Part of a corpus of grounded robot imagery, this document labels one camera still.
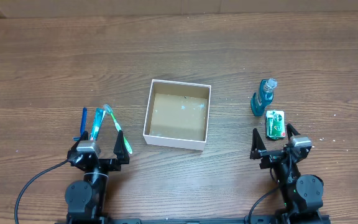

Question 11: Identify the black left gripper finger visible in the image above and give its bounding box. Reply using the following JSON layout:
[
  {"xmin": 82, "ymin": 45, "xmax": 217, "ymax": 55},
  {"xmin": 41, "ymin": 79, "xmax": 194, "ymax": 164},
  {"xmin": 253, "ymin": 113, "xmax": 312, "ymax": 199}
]
[
  {"xmin": 72, "ymin": 131, "xmax": 89, "ymax": 151},
  {"xmin": 113, "ymin": 131, "xmax": 130, "ymax": 164}
]

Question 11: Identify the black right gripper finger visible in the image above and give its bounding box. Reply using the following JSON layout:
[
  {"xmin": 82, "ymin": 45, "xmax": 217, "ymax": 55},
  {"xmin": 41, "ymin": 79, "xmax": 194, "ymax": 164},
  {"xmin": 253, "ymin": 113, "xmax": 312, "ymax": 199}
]
[
  {"xmin": 287, "ymin": 123, "xmax": 301, "ymax": 146},
  {"xmin": 250, "ymin": 128, "xmax": 267, "ymax": 159}
]

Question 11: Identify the green floss pack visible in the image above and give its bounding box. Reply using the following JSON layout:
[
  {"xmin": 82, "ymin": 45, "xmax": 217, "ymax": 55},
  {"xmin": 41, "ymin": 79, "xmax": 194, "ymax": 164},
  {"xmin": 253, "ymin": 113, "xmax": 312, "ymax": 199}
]
[{"xmin": 265, "ymin": 110, "xmax": 286, "ymax": 140}]

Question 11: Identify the blue mouthwash bottle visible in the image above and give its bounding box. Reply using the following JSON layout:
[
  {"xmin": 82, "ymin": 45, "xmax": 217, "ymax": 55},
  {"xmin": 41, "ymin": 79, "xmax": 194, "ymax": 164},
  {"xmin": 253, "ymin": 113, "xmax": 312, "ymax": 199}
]
[{"xmin": 250, "ymin": 78, "xmax": 278, "ymax": 116}]

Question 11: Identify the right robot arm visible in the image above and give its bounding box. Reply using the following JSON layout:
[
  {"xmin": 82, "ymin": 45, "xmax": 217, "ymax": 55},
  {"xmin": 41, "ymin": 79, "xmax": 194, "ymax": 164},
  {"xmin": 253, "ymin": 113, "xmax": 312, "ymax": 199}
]
[{"xmin": 245, "ymin": 124, "xmax": 331, "ymax": 223}]

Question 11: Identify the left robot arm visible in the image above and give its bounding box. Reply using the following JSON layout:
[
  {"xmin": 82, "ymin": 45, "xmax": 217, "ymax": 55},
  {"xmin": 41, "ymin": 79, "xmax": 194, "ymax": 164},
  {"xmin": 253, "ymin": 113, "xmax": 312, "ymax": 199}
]
[{"xmin": 65, "ymin": 131, "xmax": 130, "ymax": 223}]

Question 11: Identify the blue pen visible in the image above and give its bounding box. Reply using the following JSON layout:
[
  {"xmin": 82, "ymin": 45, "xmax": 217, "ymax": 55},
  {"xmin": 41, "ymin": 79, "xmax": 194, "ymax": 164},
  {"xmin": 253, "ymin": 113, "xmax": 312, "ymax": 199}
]
[{"xmin": 73, "ymin": 108, "xmax": 87, "ymax": 141}]

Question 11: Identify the teal toothpaste tube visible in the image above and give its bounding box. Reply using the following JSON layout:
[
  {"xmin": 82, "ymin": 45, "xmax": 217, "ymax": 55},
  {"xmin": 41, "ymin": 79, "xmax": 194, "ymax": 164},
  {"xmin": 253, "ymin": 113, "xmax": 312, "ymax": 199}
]
[{"xmin": 89, "ymin": 108, "xmax": 106, "ymax": 141}]

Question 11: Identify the green toothbrush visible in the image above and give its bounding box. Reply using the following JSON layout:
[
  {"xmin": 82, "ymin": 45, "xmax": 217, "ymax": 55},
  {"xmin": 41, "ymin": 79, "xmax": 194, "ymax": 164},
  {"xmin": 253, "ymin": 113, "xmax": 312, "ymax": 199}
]
[{"xmin": 103, "ymin": 104, "xmax": 133, "ymax": 154}]

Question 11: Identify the white cardboard box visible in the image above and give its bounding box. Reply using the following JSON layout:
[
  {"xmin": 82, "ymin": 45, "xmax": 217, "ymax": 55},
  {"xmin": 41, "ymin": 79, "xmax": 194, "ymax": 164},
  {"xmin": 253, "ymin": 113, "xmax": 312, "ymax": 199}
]
[{"xmin": 143, "ymin": 79, "xmax": 211, "ymax": 151}]

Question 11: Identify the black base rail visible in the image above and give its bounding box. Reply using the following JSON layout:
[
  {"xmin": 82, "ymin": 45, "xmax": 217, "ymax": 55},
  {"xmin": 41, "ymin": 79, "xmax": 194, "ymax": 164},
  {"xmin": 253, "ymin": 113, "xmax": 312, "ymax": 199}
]
[{"xmin": 54, "ymin": 213, "xmax": 332, "ymax": 224}]

